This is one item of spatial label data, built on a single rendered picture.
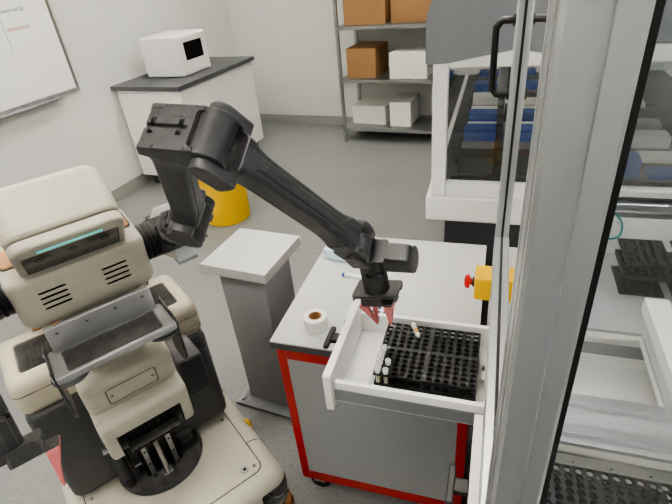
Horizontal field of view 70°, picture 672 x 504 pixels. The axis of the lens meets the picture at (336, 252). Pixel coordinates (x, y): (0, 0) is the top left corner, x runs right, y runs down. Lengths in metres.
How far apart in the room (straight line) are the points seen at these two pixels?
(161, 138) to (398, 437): 1.18
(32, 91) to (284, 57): 2.68
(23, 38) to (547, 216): 4.06
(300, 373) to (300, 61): 4.56
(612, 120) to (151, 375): 1.20
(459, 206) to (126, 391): 1.23
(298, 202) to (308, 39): 4.86
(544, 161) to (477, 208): 1.54
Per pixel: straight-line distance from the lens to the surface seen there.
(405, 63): 4.78
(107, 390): 1.31
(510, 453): 0.46
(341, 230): 0.88
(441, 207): 1.84
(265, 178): 0.75
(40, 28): 4.31
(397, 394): 1.08
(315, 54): 5.61
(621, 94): 0.29
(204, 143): 0.69
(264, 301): 1.86
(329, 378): 1.08
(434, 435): 1.56
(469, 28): 1.64
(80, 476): 1.83
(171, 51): 4.52
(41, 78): 4.26
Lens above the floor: 1.70
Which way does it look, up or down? 32 degrees down
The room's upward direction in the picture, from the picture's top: 6 degrees counter-clockwise
